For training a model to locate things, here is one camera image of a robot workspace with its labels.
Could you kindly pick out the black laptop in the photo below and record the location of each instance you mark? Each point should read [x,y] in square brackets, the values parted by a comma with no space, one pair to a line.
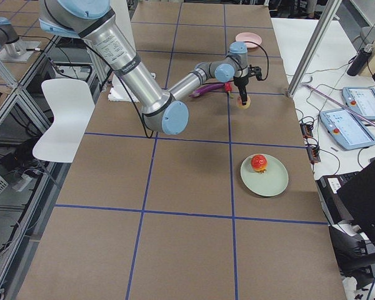
[351,197]

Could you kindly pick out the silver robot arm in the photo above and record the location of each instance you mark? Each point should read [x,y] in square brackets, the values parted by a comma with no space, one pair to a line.
[13,48]
[162,110]

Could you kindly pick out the white chair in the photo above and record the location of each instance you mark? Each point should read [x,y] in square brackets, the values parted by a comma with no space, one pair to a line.
[72,105]

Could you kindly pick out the pink plate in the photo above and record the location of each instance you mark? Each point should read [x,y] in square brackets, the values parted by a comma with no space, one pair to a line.
[251,40]

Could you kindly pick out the aluminium frame post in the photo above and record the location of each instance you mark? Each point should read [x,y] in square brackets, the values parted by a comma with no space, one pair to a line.
[313,44]

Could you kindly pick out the red pomegranate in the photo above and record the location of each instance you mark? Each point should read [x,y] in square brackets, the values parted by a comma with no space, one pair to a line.
[259,163]

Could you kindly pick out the yellow pink peach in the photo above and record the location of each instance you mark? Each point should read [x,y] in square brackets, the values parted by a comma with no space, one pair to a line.
[243,105]

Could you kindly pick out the light green plate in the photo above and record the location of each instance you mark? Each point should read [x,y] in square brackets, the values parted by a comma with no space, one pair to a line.
[272,182]

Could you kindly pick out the blue teach pendant near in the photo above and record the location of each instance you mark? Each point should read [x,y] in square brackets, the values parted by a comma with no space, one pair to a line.
[347,131]

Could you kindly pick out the purple eggplant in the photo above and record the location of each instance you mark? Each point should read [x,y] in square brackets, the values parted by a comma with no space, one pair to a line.
[205,89]

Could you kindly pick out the red chili pepper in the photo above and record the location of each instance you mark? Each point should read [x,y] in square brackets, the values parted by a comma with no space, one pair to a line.
[228,89]

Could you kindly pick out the blue teach pendant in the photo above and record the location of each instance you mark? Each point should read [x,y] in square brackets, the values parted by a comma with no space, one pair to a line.
[347,131]
[360,100]

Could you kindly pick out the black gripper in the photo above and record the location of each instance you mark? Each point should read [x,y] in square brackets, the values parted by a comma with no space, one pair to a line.
[240,82]

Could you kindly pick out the blue teach pendant far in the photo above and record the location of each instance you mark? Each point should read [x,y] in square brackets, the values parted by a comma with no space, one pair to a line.
[360,100]

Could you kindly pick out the black water bottle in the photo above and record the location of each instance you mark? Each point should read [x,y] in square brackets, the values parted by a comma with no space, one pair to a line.
[360,60]

